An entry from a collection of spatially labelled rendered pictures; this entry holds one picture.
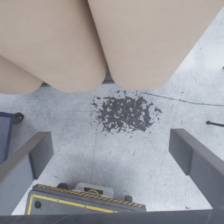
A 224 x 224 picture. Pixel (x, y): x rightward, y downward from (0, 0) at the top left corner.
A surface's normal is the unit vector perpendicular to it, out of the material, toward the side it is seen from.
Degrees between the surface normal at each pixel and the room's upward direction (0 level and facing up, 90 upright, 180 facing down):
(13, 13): 90
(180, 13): 90
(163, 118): 0
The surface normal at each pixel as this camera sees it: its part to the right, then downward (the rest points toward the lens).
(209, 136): -0.11, -0.14
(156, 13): 0.00, 0.99
